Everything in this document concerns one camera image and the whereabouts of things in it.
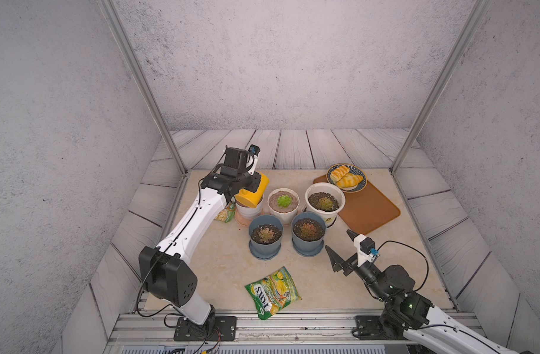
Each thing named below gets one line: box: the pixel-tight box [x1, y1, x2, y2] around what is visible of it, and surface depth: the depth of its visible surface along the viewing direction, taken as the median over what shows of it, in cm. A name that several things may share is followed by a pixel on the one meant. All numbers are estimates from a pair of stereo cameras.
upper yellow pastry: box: [329, 165, 350, 183], surface depth 116 cm
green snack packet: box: [215, 202, 236, 223], surface depth 104 cm
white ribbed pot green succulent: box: [267, 187, 300, 225], surface depth 95 cm
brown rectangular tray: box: [312, 174, 401, 236], surface depth 107 cm
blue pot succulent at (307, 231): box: [290, 211, 327, 257], surface depth 91 cm
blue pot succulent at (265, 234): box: [248, 214, 284, 260], surface depth 91 cm
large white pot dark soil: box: [304, 182, 346, 227], surface depth 97 cm
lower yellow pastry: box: [336, 172, 364, 191], surface depth 113 cm
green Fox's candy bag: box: [244, 266, 303, 321], surface depth 81 cm
